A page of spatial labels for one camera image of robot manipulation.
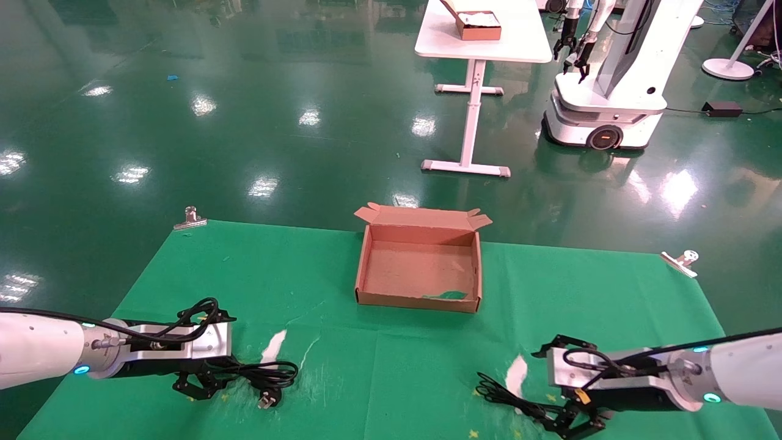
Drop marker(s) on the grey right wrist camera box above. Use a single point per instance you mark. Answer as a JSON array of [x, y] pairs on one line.
[[562, 371]]

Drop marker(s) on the white table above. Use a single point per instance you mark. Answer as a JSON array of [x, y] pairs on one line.
[[489, 46]]

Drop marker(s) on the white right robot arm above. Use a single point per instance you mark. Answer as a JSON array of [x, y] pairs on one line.
[[745, 373]]

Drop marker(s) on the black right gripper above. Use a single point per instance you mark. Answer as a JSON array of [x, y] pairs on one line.
[[635, 400]]

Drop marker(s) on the small brown cardboard box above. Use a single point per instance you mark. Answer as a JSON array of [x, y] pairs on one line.
[[479, 29]]

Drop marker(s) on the white wheeled robot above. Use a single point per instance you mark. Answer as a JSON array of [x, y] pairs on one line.
[[611, 107]]

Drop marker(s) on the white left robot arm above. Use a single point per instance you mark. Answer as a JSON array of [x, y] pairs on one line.
[[36, 348]]

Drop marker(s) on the green table cloth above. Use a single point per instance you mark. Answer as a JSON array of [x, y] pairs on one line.
[[391, 366]]

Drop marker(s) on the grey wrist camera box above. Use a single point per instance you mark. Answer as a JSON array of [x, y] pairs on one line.
[[562, 371], [215, 349]]

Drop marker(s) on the metal cloth clip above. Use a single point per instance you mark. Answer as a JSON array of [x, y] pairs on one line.
[[190, 223], [678, 263]]

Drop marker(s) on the white stand with round base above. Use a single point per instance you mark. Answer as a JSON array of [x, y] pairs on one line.
[[727, 68]]

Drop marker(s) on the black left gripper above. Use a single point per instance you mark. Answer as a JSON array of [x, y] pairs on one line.
[[153, 368]]

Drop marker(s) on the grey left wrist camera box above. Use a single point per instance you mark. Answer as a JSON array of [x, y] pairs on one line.
[[215, 349]]

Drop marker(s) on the black power adapter brick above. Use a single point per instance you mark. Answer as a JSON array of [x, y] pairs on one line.
[[722, 109]]

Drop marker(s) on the open brown cardboard box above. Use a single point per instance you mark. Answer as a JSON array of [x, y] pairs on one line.
[[415, 269]]

